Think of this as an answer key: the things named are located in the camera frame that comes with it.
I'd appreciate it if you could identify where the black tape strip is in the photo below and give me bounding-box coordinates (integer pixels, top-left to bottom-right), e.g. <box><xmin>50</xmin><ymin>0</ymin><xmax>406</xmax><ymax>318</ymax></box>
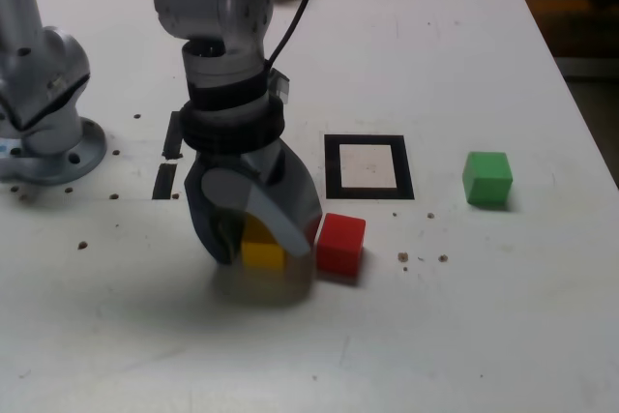
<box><xmin>151</xmin><ymin>110</ymin><xmax>188</xmax><ymax>201</ymax></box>

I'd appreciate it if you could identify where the yellow cube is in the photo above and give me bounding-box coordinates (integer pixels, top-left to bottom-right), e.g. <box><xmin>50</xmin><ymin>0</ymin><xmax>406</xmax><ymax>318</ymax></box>
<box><xmin>240</xmin><ymin>212</ymin><xmax>287</xmax><ymax>272</ymax></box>

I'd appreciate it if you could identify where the grey metal beam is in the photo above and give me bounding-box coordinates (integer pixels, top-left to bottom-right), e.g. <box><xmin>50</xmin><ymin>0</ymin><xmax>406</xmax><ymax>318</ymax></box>
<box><xmin>555</xmin><ymin>57</ymin><xmax>619</xmax><ymax>78</ymax></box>

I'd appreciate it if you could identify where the green cube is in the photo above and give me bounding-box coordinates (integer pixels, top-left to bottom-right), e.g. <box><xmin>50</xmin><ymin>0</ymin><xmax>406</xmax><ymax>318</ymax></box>
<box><xmin>461</xmin><ymin>151</ymin><xmax>514</xmax><ymax>207</ymax></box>

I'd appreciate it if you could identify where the red cube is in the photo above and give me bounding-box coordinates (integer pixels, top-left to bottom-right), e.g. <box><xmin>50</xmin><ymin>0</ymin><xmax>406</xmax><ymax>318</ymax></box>
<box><xmin>314</xmin><ymin>212</ymin><xmax>368</xmax><ymax>280</ymax></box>

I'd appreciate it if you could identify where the black tape square outline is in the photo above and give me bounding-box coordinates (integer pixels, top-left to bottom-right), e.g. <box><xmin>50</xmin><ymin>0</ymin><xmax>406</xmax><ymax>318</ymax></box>
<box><xmin>323</xmin><ymin>133</ymin><xmax>416</xmax><ymax>201</ymax></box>

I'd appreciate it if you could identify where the black cable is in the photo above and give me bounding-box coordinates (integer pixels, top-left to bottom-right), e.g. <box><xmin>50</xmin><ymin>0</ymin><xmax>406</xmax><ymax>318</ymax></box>
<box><xmin>263</xmin><ymin>0</ymin><xmax>320</xmax><ymax>71</ymax></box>

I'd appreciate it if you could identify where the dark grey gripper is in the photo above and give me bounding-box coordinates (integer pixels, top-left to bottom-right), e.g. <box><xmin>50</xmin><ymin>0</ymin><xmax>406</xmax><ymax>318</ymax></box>
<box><xmin>183</xmin><ymin>139</ymin><xmax>324</xmax><ymax>268</ymax></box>

